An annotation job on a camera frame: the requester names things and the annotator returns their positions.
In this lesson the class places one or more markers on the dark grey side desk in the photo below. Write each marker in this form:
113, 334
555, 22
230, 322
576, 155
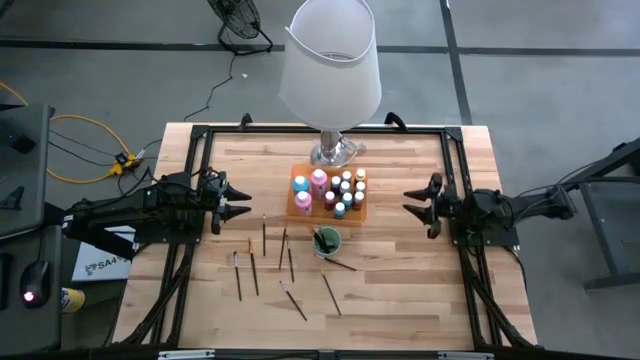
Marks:
30, 330

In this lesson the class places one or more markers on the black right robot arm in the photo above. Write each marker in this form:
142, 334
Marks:
530, 205

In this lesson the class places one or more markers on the white shade table lamp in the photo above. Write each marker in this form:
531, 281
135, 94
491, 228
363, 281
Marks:
330, 75

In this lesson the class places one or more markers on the silver aluminium rail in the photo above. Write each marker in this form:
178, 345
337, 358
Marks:
187, 354
465, 355

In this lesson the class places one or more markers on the black frame clamp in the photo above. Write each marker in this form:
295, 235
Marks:
395, 120
245, 120

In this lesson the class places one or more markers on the sky blue small paint bottle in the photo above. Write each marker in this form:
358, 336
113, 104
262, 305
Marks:
339, 209

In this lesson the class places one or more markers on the yellow small paint bottle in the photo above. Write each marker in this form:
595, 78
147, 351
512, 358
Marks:
360, 175

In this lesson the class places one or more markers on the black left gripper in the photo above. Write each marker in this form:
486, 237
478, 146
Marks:
210, 200

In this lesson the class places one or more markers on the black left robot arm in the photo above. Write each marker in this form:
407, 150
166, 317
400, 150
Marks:
125, 210

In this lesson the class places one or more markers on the orange tip paint brush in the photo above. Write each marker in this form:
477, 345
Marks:
254, 265

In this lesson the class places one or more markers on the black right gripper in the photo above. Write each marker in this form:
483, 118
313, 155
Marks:
452, 205

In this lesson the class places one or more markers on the black floor fan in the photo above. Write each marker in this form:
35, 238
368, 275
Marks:
235, 17

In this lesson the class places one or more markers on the white printed cardboard box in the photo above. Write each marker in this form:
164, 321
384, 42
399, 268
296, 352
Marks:
102, 265

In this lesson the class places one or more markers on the teal small paint bottle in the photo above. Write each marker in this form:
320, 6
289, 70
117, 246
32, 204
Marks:
347, 199

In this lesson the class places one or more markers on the black metal side table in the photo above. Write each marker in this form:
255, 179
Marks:
603, 240

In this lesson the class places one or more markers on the orange translucent plastic tray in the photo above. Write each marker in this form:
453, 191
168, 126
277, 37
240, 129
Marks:
320, 219

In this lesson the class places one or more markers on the dark grey desk panel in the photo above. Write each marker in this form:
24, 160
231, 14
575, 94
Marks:
30, 170

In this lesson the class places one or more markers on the large pink paint bottle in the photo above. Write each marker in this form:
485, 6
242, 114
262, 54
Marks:
303, 204
319, 184

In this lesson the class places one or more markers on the yellow can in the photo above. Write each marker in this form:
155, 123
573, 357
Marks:
74, 300

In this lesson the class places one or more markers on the grey small paint bottle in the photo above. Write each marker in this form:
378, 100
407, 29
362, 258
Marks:
346, 175

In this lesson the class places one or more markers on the dark blue small paint bottle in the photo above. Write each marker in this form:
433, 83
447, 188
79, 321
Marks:
336, 183

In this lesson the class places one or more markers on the mint green ribbed cup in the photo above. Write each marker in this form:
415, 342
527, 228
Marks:
338, 250

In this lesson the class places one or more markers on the black computer mouse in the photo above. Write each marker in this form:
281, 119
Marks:
35, 282

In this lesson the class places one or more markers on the yellow power plug block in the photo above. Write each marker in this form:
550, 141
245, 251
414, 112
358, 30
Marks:
122, 165

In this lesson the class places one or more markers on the large teal paint bottle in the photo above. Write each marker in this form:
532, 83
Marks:
300, 185

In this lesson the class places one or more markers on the dark brown small paint bottle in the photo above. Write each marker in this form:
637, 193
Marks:
345, 187

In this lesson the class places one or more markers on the magenta small paint bottle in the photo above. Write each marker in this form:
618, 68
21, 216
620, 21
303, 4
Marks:
329, 199

